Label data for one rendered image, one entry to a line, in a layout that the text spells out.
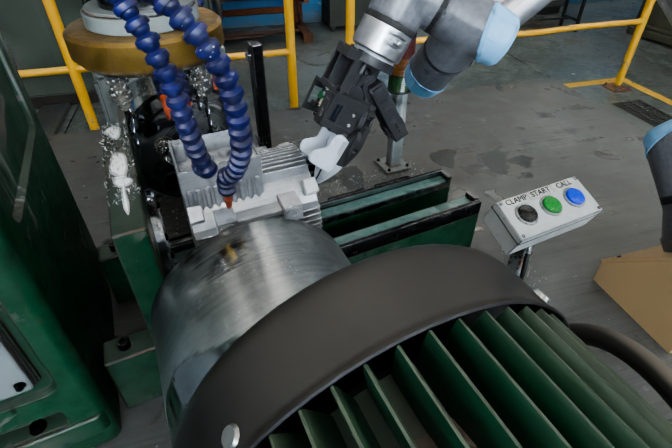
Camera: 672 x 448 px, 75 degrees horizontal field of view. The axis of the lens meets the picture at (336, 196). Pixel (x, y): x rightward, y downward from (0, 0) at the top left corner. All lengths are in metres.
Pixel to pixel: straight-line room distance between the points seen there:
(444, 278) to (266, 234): 0.34
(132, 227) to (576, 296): 0.82
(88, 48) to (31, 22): 3.37
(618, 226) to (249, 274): 0.98
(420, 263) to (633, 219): 1.14
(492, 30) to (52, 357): 0.67
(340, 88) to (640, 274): 0.65
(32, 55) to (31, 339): 3.48
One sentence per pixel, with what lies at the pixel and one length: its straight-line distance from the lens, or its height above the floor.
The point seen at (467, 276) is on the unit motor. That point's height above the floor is 1.36.
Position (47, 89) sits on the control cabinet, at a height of 0.16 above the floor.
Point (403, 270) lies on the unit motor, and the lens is 0.16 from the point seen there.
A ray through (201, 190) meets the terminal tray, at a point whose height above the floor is 1.11.
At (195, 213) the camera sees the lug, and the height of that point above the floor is 1.09.
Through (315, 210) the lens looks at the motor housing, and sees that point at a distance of 0.70.
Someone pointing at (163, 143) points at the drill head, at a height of 1.08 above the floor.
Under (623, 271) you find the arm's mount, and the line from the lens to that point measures 1.00.
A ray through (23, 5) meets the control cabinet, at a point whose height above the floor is 0.75.
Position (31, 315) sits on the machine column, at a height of 1.09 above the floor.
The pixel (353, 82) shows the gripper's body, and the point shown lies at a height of 1.24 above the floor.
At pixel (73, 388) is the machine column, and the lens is 0.69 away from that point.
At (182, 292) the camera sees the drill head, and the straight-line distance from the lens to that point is 0.48.
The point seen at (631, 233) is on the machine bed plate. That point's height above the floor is 0.80.
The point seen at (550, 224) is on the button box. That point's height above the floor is 1.06.
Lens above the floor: 1.48
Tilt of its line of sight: 36 degrees down
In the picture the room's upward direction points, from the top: straight up
